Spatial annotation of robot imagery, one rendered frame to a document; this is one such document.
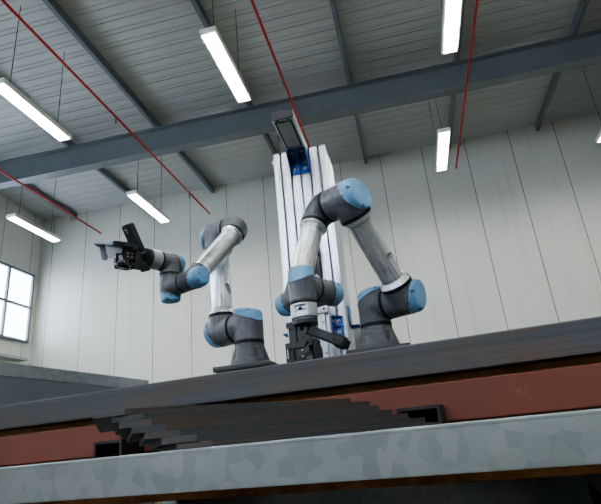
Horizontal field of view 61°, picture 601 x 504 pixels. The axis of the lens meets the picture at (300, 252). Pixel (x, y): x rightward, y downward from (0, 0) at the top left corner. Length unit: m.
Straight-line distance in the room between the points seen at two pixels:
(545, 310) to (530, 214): 2.15
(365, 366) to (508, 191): 11.83
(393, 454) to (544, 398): 0.34
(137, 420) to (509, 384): 0.43
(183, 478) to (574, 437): 0.27
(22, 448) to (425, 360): 0.68
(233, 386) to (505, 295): 10.96
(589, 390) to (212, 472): 0.44
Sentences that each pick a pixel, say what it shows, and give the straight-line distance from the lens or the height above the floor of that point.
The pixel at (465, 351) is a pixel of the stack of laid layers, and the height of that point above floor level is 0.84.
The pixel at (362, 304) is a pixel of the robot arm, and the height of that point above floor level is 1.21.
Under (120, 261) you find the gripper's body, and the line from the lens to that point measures 1.87.
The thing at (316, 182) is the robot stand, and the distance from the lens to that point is 2.31.
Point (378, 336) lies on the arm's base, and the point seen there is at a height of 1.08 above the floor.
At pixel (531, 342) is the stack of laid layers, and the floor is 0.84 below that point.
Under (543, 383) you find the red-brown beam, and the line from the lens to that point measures 0.68.
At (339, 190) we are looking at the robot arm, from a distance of 1.70.
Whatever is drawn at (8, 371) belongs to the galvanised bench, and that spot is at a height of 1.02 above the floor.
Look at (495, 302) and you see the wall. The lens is 11.55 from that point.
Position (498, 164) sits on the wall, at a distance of 12.75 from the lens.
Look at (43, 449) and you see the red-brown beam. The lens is 0.98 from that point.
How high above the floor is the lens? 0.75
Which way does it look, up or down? 21 degrees up
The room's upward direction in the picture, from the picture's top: 5 degrees counter-clockwise
